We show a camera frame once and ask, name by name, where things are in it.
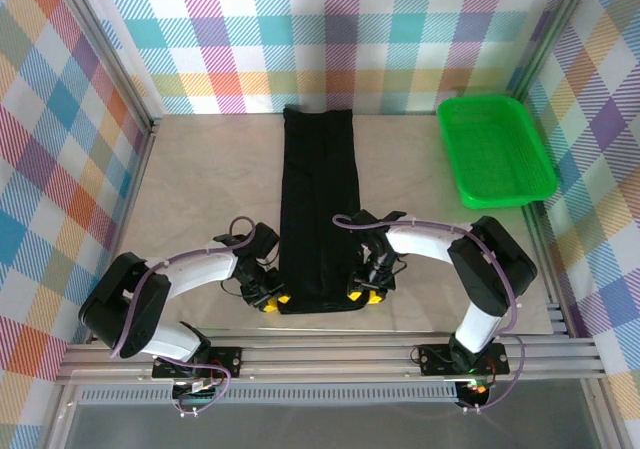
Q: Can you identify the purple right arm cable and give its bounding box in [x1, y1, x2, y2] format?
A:
[331, 212, 526, 414]

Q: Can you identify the aluminium frame post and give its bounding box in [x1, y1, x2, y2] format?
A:
[504, 0, 601, 103]
[49, 0, 164, 130]

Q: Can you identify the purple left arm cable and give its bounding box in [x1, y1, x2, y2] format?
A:
[109, 215, 262, 418]

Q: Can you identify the black t-shirt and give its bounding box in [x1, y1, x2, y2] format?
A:
[277, 106, 369, 316]

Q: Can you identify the grey metal panel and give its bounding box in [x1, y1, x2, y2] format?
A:
[49, 401, 621, 449]

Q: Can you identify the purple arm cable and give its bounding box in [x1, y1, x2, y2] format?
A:
[331, 212, 526, 414]
[109, 215, 262, 418]

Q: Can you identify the green plastic basket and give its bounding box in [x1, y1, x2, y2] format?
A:
[436, 94, 559, 211]

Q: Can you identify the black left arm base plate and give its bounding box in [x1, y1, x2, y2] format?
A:
[152, 347, 245, 380]

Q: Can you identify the grey slotted cable duct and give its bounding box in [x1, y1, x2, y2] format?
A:
[74, 387, 461, 404]

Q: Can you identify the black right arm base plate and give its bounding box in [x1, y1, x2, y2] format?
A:
[417, 342, 511, 376]

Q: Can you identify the aluminium side rail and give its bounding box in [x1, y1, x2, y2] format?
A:
[522, 203, 579, 339]
[87, 118, 162, 343]

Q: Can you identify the aluminium mounting rail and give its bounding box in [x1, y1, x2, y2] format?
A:
[54, 337, 609, 385]

